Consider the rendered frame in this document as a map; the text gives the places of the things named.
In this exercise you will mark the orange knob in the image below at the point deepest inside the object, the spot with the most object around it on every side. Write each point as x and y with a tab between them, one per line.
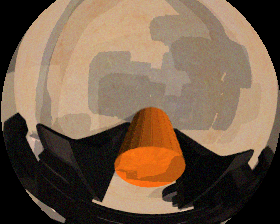
150	155

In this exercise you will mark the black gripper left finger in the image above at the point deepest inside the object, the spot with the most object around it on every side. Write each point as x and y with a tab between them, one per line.
92	157

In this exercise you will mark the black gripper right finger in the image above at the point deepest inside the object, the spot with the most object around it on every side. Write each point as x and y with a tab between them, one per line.
203	169

